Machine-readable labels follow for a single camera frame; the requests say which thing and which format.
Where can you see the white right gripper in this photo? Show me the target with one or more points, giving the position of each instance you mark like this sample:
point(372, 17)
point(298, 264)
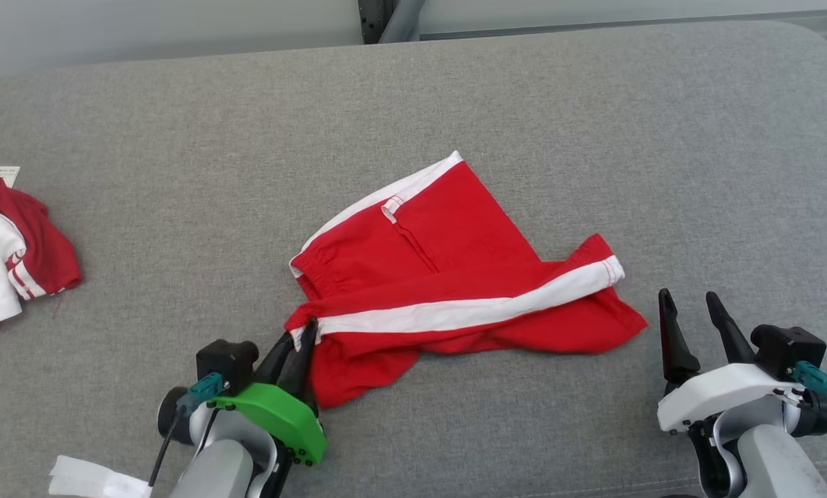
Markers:
point(718, 391)

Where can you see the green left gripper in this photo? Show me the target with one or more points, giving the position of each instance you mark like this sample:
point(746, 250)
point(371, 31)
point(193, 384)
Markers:
point(282, 415)

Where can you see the red shorts white side stripe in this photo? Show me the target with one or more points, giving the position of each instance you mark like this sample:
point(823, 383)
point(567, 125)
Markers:
point(455, 228)

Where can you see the red white basketball jersey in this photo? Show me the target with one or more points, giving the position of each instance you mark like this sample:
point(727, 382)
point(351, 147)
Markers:
point(47, 256)

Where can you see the grey fabric sofa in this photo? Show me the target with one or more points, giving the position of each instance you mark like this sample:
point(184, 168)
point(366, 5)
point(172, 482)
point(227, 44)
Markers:
point(178, 173)

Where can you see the grey rounded support foot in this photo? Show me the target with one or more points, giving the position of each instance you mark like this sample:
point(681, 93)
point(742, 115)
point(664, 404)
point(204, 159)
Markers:
point(403, 17)

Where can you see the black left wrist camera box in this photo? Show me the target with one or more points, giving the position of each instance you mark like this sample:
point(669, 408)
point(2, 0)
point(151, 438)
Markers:
point(223, 363)

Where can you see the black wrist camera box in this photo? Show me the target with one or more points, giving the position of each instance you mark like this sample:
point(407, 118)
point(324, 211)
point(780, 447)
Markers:
point(787, 349)
point(223, 363)

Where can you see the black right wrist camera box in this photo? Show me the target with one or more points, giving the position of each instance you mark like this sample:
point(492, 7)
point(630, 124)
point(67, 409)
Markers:
point(787, 349)

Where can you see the teal left camera connector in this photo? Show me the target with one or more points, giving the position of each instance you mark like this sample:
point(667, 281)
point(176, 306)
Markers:
point(202, 391)

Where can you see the teal camera connector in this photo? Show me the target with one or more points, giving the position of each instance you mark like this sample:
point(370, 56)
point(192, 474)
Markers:
point(202, 391)
point(818, 382)

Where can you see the teal right camera connector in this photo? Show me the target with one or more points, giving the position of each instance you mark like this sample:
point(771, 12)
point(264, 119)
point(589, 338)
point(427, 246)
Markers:
point(818, 382)

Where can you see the grey wall skirting rail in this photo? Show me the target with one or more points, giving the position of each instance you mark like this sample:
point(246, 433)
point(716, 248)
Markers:
point(593, 26)

